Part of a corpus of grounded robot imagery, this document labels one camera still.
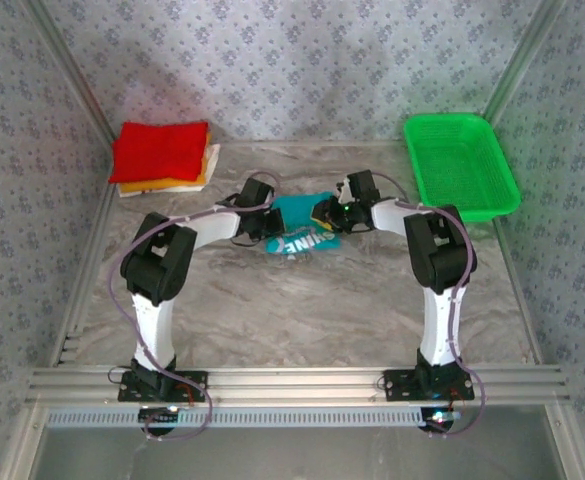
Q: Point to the teal t-shirt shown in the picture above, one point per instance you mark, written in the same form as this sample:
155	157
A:
299	225

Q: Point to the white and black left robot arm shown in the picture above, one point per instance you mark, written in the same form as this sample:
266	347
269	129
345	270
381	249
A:
159	260

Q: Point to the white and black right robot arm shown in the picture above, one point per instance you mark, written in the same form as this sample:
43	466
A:
439	250

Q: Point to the white folded t-shirt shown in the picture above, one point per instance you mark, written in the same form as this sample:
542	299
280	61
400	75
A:
212	156

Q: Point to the green plastic basket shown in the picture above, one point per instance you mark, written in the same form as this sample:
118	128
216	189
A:
459	170

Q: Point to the orange folded t-shirt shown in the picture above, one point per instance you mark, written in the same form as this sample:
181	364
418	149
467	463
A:
142	186

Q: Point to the red folded t-shirt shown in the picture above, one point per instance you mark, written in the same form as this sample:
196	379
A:
159	150

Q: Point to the black controller board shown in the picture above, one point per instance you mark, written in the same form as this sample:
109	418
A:
159	417
439	421

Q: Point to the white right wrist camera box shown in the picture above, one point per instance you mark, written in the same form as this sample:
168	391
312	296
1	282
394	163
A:
343	187

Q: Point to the aluminium mounting rail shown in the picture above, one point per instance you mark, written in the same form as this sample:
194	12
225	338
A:
292	385

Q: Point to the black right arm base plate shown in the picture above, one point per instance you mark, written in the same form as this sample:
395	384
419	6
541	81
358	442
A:
402	387

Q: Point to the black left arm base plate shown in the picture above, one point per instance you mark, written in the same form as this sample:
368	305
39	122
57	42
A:
192	395

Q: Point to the aluminium frame post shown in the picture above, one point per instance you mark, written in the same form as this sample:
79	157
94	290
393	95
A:
522	60
24	445
567	445
74	70

